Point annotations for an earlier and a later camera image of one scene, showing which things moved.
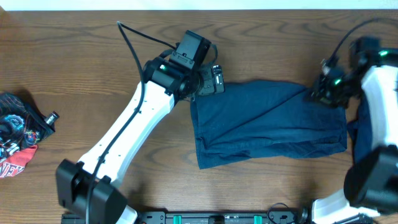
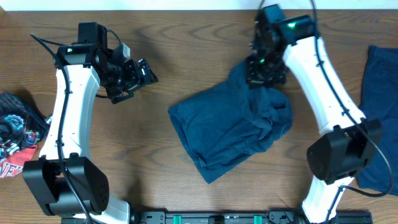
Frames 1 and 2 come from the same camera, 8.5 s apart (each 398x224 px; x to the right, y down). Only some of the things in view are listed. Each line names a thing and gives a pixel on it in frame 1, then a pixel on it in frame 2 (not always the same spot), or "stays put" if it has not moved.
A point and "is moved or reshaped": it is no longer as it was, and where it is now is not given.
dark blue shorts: (262, 119) is moved or reshaped
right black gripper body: (337, 91) → (267, 71)
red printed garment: (15, 163) stays put
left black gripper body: (206, 87) → (119, 80)
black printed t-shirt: (21, 127) stays put
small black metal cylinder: (51, 118) stays put
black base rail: (214, 218) stays put
